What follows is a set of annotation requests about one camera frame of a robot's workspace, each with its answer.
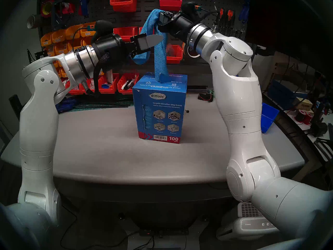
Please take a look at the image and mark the blue bar clamp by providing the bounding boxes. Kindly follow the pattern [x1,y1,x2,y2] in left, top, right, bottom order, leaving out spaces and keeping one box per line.
[55,97,78,114]

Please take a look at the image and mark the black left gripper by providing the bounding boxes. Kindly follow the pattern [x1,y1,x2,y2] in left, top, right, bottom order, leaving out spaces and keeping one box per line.
[92,33,164,74]

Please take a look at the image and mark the green cutting mat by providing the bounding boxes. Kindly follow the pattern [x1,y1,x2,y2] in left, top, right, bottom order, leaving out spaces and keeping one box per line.
[72,100,134,112]

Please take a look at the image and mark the black upright post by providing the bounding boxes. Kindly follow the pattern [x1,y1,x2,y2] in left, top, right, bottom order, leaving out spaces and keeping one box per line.
[9,95,23,120]

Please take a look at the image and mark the black metal stand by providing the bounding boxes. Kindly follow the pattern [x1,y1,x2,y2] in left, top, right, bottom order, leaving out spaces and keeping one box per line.
[27,49,49,64]

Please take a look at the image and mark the large dark blue bin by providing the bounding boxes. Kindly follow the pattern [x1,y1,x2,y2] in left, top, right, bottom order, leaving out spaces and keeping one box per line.
[267,80,309,110]

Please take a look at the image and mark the black hand tool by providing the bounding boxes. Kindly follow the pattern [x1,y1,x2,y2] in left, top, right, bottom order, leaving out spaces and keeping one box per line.
[51,0,78,31]

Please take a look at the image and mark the bright blue plastic bin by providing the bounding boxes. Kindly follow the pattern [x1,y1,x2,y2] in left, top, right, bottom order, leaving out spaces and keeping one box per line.
[261,103,280,134]

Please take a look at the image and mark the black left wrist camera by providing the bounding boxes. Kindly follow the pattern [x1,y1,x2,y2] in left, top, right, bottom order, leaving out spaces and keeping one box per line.
[90,20,114,36]

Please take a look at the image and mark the blue shop towel box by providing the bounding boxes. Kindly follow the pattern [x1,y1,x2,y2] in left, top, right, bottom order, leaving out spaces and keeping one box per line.
[132,72,188,144]

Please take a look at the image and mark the blue handled pliers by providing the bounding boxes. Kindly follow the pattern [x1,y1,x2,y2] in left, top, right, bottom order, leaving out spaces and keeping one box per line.
[239,0,251,23]

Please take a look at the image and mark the orange bin labelled M4X4X6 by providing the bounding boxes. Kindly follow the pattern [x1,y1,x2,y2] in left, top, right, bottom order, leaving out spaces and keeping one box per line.
[54,43,69,56]

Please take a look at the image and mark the blue handled tool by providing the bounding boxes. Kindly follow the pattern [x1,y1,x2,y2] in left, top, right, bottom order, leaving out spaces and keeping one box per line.
[79,0,90,18]

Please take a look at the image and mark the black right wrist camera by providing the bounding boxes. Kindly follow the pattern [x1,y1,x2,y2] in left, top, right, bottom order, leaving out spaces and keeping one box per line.
[180,2,201,15]

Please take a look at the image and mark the dark pegboard wall panel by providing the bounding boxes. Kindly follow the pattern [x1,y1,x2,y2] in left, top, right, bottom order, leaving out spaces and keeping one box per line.
[39,0,258,87]

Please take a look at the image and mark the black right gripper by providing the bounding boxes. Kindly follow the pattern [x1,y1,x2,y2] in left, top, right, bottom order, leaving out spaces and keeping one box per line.
[157,11,197,42]

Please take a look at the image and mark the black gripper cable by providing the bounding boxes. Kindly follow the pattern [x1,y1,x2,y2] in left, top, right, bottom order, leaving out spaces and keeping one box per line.
[92,52,113,95]
[199,7,220,32]

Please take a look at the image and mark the black folded stand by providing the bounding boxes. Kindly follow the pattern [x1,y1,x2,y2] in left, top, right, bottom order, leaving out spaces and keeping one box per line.
[313,137,333,164]

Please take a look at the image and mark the dark red storage bin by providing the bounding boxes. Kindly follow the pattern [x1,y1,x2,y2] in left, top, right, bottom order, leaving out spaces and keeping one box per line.
[159,0,183,12]

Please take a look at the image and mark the black monitor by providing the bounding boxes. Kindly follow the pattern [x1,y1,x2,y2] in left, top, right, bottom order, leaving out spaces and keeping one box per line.
[244,0,333,78]

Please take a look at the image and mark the blue microfiber shop towel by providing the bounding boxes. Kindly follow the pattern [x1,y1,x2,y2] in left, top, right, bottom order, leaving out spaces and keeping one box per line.
[132,9,168,83]

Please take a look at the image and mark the grey duct tape roll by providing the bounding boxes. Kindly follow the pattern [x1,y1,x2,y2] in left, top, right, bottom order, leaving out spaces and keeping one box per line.
[26,14,42,29]

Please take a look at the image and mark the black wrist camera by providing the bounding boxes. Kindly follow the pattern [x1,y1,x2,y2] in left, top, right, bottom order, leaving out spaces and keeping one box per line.
[90,20,114,36]
[180,2,201,15]

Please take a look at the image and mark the red yellow tape roll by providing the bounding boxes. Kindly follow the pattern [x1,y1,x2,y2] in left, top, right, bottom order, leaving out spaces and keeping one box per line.
[40,0,56,18]

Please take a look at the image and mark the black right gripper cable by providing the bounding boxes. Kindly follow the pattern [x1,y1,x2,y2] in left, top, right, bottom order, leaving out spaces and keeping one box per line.
[199,7,220,32]

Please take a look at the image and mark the orange bin labelled M3X8 BAD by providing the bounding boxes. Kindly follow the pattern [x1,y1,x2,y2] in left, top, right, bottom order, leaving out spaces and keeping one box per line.
[52,29,67,44]

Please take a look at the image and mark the white air purifier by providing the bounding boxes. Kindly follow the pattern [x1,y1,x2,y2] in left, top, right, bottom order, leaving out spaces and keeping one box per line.
[216,202,281,241]

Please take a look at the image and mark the orange bin labelled M4-6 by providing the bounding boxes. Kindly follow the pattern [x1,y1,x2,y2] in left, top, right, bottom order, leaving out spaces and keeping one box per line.
[68,40,84,51]

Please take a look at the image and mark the orange bin labelled M3X6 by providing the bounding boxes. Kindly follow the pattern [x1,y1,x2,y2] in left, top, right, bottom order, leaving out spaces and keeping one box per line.
[79,22,97,38]

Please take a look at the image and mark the black power strip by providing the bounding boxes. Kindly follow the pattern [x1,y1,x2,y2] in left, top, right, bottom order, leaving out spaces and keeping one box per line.
[139,228,190,237]

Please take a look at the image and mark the black tape roll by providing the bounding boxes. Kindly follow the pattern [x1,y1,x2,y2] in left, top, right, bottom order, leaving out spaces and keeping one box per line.
[186,48,202,59]

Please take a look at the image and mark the orange bin labelled M3X14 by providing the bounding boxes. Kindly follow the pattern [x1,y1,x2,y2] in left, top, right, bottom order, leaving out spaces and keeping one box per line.
[40,33,54,47]

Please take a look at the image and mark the red wire spool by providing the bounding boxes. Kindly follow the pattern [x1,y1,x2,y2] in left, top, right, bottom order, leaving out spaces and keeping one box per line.
[294,109,306,123]
[303,111,315,125]

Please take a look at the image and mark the small cardboard box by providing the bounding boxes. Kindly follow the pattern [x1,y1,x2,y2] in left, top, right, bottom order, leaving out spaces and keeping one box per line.
[294,97,315,112]

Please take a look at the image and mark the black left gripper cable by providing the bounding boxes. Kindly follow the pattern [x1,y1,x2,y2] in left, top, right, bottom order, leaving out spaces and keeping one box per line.
[92,52,113,95]

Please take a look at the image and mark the black power adapter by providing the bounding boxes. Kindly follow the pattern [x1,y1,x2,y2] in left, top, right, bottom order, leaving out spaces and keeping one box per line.
[311,118,329,138]

